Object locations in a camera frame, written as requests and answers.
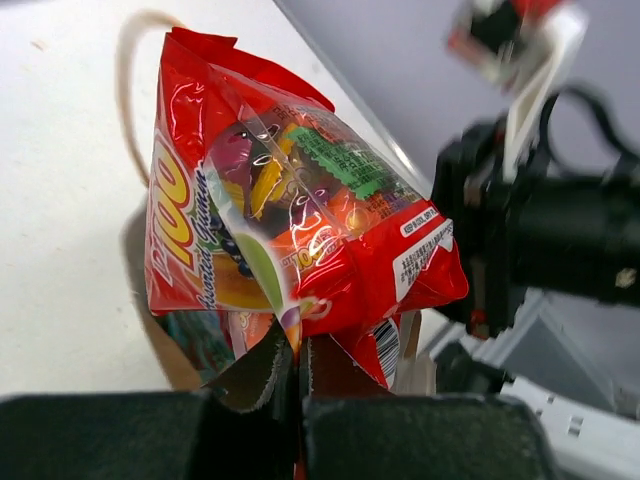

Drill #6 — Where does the teal red candy bag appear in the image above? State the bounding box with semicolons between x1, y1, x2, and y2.
160;310;236;384

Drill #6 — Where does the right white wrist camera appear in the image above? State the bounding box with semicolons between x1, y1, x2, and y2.
447;1;589;181

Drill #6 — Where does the red fruit candy bag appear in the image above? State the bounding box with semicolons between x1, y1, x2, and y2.
143;27;470;392

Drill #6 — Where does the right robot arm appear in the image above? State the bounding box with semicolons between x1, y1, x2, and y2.
432;85;639;339

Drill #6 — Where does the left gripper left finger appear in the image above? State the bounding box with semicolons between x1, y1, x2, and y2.
1;325;298;479

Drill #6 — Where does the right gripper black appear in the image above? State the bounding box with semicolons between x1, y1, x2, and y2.
431;122;550;339

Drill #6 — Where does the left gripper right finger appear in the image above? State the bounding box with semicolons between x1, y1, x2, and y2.
299;336;564;479

